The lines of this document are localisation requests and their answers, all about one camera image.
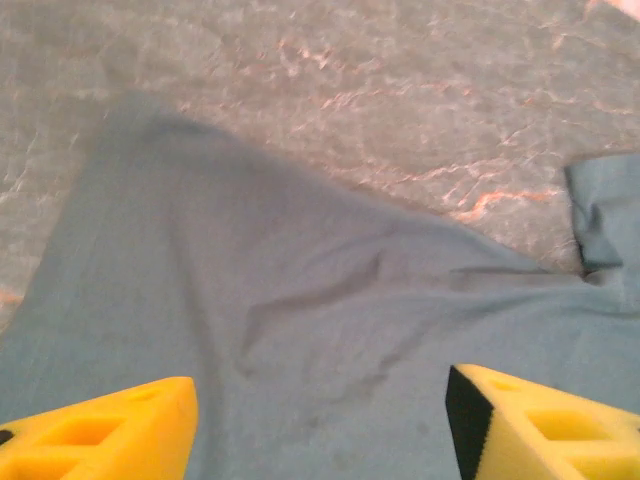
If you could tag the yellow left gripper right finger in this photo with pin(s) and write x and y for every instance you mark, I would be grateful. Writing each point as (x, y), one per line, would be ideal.
(550, 440)

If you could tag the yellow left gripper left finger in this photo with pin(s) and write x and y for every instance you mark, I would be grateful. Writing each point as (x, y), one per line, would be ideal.
(100, 440)

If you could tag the grey t-shirt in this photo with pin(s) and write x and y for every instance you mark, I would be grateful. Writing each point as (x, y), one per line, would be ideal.
(300, 300)

